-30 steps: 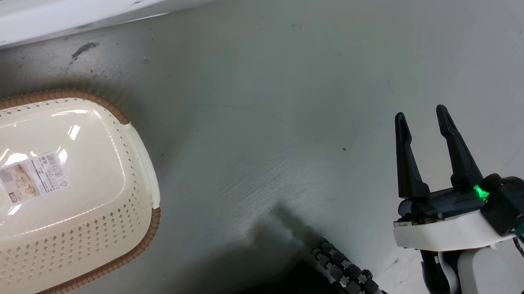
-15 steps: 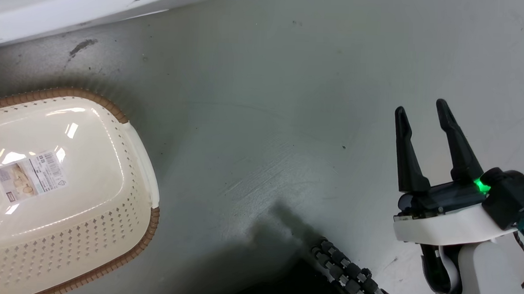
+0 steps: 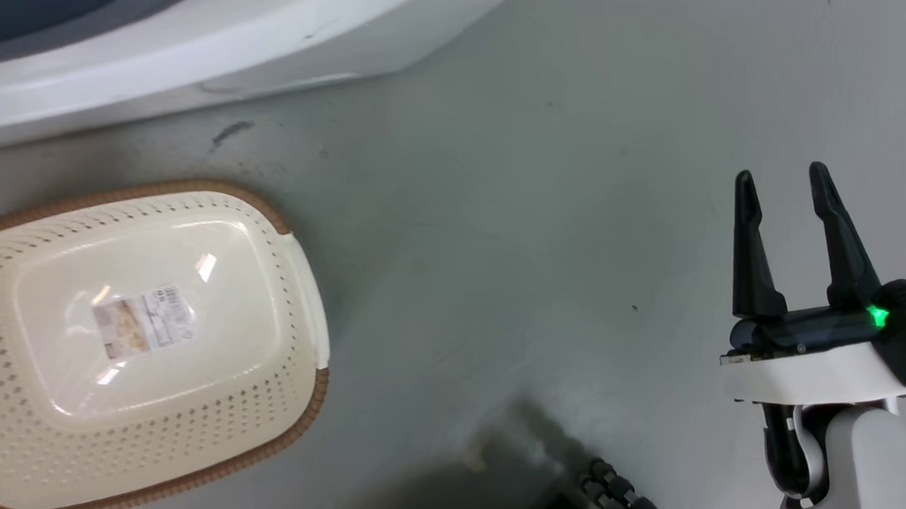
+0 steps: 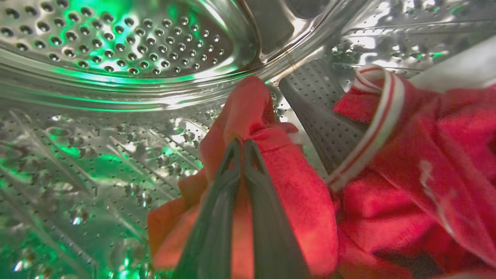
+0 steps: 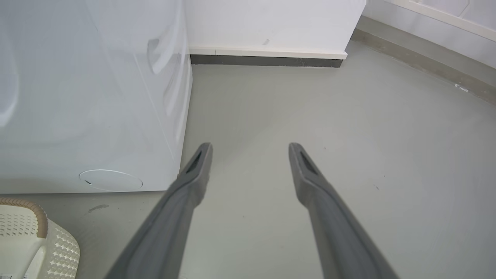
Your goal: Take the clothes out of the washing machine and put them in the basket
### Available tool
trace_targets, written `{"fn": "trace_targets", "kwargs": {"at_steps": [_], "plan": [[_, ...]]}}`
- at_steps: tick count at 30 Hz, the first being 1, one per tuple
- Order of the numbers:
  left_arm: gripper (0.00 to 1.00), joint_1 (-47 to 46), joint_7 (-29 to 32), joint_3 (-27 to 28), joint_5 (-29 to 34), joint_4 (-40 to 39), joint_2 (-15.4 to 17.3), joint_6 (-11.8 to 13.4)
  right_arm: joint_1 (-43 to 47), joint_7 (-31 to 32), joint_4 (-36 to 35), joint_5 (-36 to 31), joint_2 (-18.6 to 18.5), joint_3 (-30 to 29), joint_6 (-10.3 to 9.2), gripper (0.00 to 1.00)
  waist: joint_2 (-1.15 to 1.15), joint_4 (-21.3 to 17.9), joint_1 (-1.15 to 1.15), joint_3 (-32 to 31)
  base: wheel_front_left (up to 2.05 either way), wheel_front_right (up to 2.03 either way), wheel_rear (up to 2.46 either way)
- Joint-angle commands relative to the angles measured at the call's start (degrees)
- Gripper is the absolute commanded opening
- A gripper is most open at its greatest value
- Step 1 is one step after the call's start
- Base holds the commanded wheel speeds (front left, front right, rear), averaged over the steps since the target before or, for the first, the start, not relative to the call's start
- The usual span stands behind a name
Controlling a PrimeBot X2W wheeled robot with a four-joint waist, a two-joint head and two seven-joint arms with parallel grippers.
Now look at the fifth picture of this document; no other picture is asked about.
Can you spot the white perforated laundry basket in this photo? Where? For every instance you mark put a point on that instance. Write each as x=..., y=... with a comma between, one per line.
x=35, y=244

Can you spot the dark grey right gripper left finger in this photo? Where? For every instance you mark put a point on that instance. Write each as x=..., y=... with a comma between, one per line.
x=170, y=224

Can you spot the white washing machine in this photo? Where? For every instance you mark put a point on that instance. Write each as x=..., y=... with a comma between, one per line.
x=89, y=97

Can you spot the white cabinet with dark plinth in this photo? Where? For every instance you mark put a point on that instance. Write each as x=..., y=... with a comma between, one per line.
x=271, y=27

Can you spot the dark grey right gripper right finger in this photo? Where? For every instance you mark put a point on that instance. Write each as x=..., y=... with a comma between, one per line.
x=337, y=232

